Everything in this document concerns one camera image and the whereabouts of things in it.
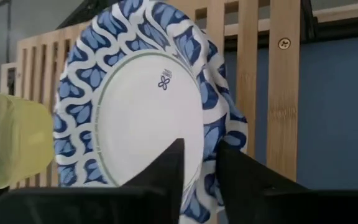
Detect blue patterned paper plate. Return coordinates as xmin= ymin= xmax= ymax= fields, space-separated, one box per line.
xmin=53 ymin=0 xmax=249 ymax=224

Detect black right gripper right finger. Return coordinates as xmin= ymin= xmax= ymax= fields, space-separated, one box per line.
xmin=218 ymin=139 xmax=358 ymax=224

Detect blue table mat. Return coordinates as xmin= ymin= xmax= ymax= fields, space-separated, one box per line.
xmin=224 ymin=33 xmax=358 ymax=191

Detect black table frame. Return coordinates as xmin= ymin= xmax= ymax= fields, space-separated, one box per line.
xmin=300 ymin=0 xmax=358 ymax=43

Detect slatted wooden shelf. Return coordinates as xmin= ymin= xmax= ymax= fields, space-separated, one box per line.
xmin=0 ymin=0 xmax=303 ymax=188

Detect yellow plastic cup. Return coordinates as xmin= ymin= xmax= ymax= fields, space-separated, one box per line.
xmin=0 ymin=92 xmax=55 ymax=190

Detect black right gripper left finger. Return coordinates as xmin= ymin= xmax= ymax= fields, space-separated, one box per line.
xmin=0 ymin=138 xmax=186 ymax=224

